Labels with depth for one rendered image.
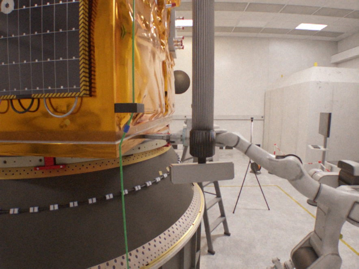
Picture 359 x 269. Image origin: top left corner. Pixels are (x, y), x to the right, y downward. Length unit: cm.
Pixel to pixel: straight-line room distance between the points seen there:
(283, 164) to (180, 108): 809
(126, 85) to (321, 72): 668
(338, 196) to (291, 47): 978
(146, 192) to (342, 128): 665
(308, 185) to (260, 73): 885
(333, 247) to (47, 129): 131
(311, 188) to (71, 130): 88
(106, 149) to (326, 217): 101
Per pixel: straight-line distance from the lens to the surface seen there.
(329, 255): 120
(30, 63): 71
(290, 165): 83
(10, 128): 82
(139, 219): 107
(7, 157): 105
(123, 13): 70
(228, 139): 89
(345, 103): 723
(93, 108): 62
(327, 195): 89
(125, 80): 64
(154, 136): 92
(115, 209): 103
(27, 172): 107
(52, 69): 66
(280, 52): 1016
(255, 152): 87
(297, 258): 131
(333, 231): 118
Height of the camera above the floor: 190
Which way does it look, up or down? 7 degrees down
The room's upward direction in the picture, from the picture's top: straight up
